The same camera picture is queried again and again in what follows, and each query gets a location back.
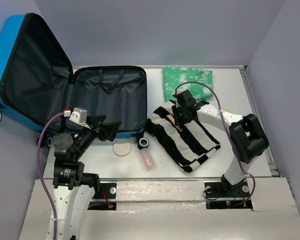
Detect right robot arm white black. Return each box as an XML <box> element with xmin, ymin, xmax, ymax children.
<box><xmin>171</xmin><ymin>103</ymin><xmax>269</xmax><ymax>201</ymax></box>

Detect blue hard-shell suitcase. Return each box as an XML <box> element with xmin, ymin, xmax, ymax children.
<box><xmin>0</xmin><ymin>13</ymin><xmax>148</xmax><ymax>138</ymax></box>

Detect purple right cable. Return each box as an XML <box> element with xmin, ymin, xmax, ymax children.
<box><xmin>174</xmin><ymin>81</ymin><xmax>256</xmax><ymax>207</ymax></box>

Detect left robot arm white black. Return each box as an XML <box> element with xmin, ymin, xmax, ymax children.
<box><xmin>46</xmin><ymin>110</ymin><xmax>121</xmax><ymax>240</ymax></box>

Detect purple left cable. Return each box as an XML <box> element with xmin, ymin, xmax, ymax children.
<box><xmin>36</xmin><ymin>109</ymin><xmax>71</xmax><ymax>238</ymax></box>

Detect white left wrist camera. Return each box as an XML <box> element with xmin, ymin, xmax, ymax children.
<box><xmin>69</xmin><ymin>107</ymin><xmax>88</xmax><ymax>126</ymax></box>

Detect round beige compact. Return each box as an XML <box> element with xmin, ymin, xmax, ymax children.
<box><xmin>221</xmin><ymin>107</ymin><xmax>232</xmax><ymax>113</ymax></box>
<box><xmin>112</xmin><ymin>139</ymin><xmax>132</xmax><ymax>157</ymax></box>

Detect purple cable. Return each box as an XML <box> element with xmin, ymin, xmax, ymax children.
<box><xmin>36</xmin><ymin>109</ymin><xmax>71</xmax><ymax>238</ymax></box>
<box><xmin>174</xmin><ymin>81</ymin><xmax>256</xmax><ymax>207</ymax></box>

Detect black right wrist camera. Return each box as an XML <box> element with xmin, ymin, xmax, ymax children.
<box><xmin>176</xmin><ymin>89</ymin><xmax>197</xmax><ymax>107</ymax></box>

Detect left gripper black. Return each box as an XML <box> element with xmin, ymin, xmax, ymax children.
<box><xmin>73</xmin><ymin>114</ymin><xmax>122</xmax><ymax>158</ymax></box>

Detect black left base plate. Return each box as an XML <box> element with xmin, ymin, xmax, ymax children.
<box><xmin>88</xmin><ymin>182</ymin><xmax>117</xmax><ymax>211</ymax></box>

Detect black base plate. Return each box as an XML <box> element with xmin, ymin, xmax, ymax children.
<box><xmin>88</xmin><ymin>182</ymin><xmax>117</xmax><ymax>211</ymax></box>
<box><xmin>202</xmin><ymin>181</ymin><xmax>253</xmax><ymax>210</ymax></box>

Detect green tie-dye shorts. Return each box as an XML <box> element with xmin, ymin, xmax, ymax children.
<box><xmin>162</xmin><ymin>66</ymin><xmax>213</xmax><ymax>102</ymax></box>

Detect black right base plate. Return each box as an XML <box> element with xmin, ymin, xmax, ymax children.
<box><xmin>202</xmin><ymin>181</ymin><xmax>253</xmax><ymax>210</ymax></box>

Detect black and white striped garment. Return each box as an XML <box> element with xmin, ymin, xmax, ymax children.
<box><xmin>145</xmin><ymin>100</ymin><xmax>221</xmax><ymax>173</ymax></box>

